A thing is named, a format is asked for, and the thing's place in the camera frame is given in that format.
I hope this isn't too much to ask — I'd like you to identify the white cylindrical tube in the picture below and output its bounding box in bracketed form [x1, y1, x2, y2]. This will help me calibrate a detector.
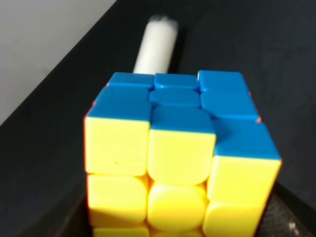
[133, 15, 179, 75]

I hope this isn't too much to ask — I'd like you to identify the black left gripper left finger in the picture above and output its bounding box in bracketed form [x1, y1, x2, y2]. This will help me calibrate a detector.
[53, 187, 92, 237]

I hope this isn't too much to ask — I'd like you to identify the colourful puzzle cube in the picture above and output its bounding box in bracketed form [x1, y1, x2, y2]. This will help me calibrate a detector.
[84, 71, 281, 237]

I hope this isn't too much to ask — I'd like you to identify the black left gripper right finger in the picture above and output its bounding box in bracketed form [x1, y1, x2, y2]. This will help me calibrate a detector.
[261, 183, 316, 237]

